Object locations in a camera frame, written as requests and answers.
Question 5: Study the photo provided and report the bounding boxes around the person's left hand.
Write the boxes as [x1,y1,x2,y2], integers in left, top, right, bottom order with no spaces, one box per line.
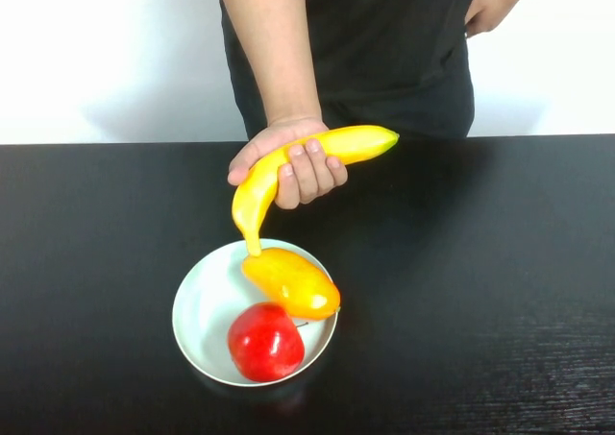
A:
[462,0,501,40]

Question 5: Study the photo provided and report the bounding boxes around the person's right hand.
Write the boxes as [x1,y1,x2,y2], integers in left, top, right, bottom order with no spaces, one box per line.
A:
[227,115,349,211]

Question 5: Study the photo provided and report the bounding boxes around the yellow banana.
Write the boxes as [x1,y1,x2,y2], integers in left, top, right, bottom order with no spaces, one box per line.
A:
[231,124,401,257]

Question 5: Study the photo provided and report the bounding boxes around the person's right forearm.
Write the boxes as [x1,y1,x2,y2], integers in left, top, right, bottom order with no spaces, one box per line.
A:
[214,0,323,128]

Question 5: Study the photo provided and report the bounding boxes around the orange yellow mango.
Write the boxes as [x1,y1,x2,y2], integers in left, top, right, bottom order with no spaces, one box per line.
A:
[240,247,343,323]

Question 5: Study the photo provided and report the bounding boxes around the white round bowl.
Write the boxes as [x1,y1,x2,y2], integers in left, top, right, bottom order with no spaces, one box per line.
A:
[171,238,339,388]

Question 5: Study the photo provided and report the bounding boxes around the red apple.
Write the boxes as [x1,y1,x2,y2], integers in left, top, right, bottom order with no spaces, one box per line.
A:
[226,302,309,384]

